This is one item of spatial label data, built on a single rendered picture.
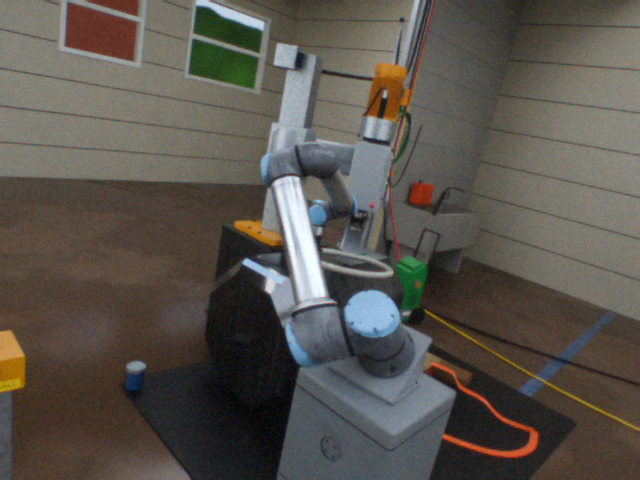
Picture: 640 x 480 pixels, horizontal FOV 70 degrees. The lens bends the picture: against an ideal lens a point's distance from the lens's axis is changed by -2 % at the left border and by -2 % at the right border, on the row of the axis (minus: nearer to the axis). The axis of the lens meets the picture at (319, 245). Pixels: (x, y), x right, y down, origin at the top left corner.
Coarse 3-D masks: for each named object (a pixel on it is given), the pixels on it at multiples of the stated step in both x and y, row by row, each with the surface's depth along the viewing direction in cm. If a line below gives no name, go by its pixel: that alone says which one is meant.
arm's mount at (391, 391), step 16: (416, 336) 153; (416, 352) 150; (336, 368) 154; (352, 368) 153; (416, 368) 150; (368, 384) 148; (384, 384) 146; (400, 384) 144; (416, 384) 155; (384, 400) 143
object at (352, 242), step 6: (348, 216) 309; (366, 216) 307; (348, 222) 296; (366, 222) 300; (348, 234) 291; (354, 234) 292; (360, 234) 293; (348, 240) 284; (354, 240) 285; (360, 240) 286; (342, 246) 268; (348, 246) 278; (354, 246) 279; (360, 246) 271; (354, 252) 273; (360, 252) 265
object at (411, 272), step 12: (420, 240) 432; (432, 252) 416; (396, 264) 428; (408, 264) 419; (420, 264) 414; (408, 276) 412; (420, 276) 415; (408, 288) 412; (420, 288) 420; (408, 300) 417; (408, 312) 422; (420, 312) 424
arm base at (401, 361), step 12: (408, 336) 150; (408, 348) 145; (360, 360) 151; (372, 360) 144; (384, 360) 142; (396, 360) 143; (408, 360) 145; (372, 372) 147; (384, 372) 145; (396, 372) 145
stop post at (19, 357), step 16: (0, 336) 97; (0, 352) 92; (16, 352) 93; (0, 368) 90; (16, 368) 92; (0, 384) 91; (16, 384) 93; (0, 400) 94; (0, 416) 95; (0, 432) 96; (0, 448) 97; (0, 464) 98
